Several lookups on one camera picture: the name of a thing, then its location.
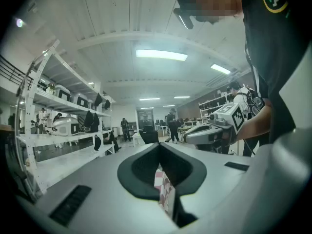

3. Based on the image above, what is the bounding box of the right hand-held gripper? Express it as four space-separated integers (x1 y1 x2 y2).
183 103 246 154

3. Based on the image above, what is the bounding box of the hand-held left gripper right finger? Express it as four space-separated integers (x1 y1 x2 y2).
159 142 254 228

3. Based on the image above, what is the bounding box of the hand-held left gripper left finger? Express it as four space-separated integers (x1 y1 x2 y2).
36 142 175 229

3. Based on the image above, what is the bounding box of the person's right forearm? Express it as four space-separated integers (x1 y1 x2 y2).
235 103 273 143

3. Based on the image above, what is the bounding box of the white shelf with dark items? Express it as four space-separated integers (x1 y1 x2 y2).
198 90 234 121

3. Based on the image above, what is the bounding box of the black office chair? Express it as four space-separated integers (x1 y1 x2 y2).
142 125 171 145

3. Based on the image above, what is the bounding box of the black display board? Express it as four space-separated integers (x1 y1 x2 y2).
136 108 155 131

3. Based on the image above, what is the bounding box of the white metal shelving rack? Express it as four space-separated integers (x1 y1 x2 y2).
14 39 117 197

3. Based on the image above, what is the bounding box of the white rounded carrier case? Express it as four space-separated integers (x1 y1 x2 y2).
52 117 80 136

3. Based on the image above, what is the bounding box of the person's black shirt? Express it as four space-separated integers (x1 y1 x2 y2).
240 0 312 146

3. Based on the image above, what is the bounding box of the person's head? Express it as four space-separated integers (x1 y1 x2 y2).
175 0 244 25

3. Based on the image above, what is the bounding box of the black metal railing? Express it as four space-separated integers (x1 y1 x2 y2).
0 55 34 91

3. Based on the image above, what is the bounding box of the striped lanyard strap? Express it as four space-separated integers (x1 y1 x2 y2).
244 39 263 99

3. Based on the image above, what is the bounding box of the black head-mounted camera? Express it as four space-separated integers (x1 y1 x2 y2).
173 0 195 30

